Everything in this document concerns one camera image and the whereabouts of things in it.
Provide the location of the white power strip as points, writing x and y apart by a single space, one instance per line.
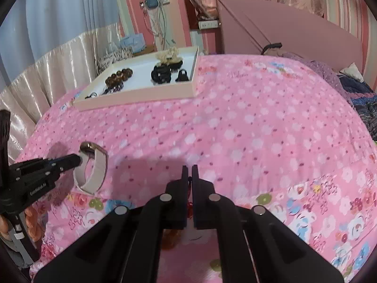
208 24

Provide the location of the beige fluffy hair scrunchie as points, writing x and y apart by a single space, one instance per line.
168 54

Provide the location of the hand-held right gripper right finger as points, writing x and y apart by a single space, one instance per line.
195 200

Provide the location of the white satin curtain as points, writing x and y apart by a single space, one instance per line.
59 73

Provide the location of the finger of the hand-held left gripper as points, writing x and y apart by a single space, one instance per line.
69 158
63 168

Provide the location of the black hair scrunchie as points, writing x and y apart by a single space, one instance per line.
176 64

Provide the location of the pink headboard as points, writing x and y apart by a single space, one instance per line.
288 35

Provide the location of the pink floral bedsheet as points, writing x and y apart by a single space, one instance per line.
250 123

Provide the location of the white shallow cardboard box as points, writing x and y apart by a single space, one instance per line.
141 79

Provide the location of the wall outlet with blue charger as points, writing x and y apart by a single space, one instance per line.
154 0

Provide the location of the white pillow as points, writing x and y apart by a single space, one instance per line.
352 72

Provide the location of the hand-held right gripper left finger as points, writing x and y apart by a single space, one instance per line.
185 200

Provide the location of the dark patterned blanket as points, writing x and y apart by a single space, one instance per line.
353 100

